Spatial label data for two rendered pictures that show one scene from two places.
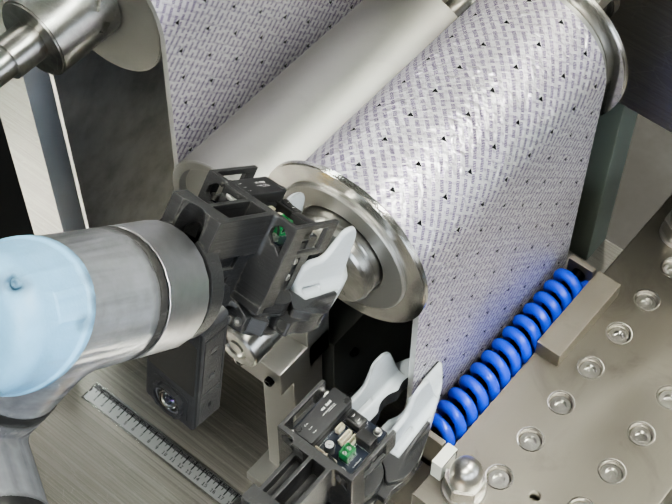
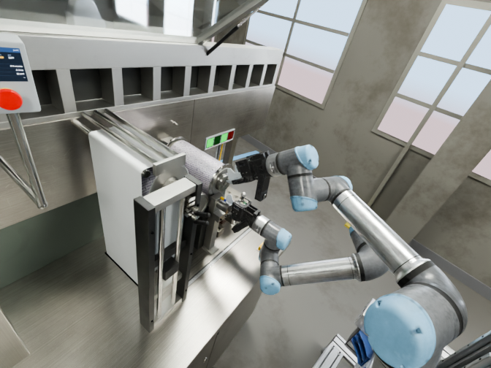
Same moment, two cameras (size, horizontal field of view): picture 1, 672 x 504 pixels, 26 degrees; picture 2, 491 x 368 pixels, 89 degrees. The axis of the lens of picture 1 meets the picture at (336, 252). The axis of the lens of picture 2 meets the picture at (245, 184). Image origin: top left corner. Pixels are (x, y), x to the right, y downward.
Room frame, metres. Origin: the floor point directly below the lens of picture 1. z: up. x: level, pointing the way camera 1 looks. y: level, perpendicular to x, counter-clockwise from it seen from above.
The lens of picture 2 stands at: (0.68, 0.80, 1.81)
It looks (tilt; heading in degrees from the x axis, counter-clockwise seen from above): 34 degrees down; 258
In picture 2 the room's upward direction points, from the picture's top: 15 degrees clockwise
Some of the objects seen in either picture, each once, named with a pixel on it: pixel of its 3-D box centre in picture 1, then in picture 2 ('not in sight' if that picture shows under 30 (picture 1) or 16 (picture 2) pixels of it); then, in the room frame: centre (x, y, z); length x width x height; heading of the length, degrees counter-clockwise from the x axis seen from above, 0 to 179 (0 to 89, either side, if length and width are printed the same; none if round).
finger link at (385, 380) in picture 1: (383, 376); not in sight; (0.58, -0.04, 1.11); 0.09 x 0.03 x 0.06; 142
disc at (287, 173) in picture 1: (345, 243); (221, 180); (0.61, -0.01, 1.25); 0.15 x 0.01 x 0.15; 51
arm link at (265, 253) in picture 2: not in sight; (269, 254); (0.37, 0.13, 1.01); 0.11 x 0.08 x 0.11; 82
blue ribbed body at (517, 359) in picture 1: (508, 353); not in sight; (0.65, -0.15, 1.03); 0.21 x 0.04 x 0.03; 141
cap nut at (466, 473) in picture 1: (465, 476); not in sight; (0.52, -0.10, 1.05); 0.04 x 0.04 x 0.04
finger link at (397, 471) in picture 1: (385, 458); not in sight; (0.52, -0.04, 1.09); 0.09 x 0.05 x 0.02; 140
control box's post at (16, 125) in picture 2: not in sight; (28, 162); (0.99, 0.39, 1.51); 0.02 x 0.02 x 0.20
